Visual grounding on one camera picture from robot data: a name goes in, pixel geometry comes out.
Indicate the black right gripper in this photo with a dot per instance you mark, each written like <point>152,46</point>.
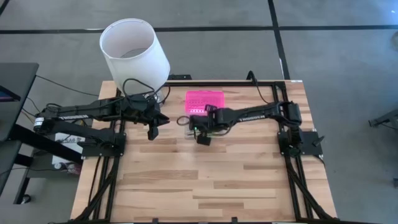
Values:
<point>208,123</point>

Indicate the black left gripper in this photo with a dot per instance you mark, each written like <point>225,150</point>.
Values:
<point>141,115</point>

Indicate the pink lidded clear supply box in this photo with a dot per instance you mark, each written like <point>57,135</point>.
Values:
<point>205,101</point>

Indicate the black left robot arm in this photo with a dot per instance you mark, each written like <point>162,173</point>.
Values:
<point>87,110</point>

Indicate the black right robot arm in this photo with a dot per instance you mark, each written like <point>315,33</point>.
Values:
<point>255,115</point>

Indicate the clear plastic storage box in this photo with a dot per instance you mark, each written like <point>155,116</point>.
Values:
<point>217,83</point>

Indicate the white printed cardboard box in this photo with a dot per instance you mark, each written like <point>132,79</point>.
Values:
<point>66,140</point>

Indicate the black power strip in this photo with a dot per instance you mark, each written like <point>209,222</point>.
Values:
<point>180,76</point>

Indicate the white shade silver table lamp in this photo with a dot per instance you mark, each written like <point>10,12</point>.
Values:
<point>133,62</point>

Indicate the black desk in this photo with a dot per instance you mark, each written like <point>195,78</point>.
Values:
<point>18,81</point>

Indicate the dark laptop screen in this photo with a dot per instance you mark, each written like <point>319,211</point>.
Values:
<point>7,95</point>

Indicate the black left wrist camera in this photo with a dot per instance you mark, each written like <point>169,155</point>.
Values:
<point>138,101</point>

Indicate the black desk leg frame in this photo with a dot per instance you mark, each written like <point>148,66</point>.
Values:
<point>40,146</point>

